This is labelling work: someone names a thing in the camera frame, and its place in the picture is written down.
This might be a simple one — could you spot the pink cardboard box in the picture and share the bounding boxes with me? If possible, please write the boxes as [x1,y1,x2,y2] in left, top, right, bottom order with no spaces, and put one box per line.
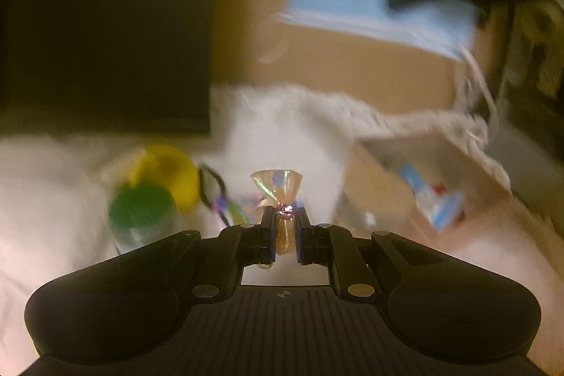
[344,134,514,245]

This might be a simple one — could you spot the colourful charm on black cord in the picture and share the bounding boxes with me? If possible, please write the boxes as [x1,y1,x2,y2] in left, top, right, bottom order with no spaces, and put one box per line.
[196,165,247,227]

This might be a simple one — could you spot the large brown cardboard box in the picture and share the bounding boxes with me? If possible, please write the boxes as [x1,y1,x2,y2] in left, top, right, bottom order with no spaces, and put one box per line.
[277,0,501,125]

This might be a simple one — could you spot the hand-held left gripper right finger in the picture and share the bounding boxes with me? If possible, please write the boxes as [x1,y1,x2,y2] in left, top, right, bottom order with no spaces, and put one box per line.
[294,206,441,300]

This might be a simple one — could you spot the yellow plastic object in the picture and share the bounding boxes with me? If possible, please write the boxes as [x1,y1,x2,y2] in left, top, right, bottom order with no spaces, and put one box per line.
[132,144,199,211]

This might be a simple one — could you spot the gold candy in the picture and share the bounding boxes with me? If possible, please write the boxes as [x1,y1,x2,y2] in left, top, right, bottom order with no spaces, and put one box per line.
[250,169,305,255]

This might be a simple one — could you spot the printed tissue packet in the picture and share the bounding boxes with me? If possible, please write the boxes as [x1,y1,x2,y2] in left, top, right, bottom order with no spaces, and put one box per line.
[397,162,468,231]

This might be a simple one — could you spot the green lid jar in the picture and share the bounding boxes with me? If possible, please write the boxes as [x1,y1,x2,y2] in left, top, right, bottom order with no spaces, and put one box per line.
[101,182,186,258]

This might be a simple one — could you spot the black monitor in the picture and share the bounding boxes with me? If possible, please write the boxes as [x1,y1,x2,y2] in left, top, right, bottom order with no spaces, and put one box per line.
[0,0,216,134]

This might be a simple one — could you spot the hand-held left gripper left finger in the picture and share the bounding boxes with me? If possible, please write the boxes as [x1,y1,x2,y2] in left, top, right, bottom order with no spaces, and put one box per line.
[128,208,277,301]

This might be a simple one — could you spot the white fringed tablecloth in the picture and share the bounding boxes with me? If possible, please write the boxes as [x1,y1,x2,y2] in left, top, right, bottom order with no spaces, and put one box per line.
[0,83,564,376]

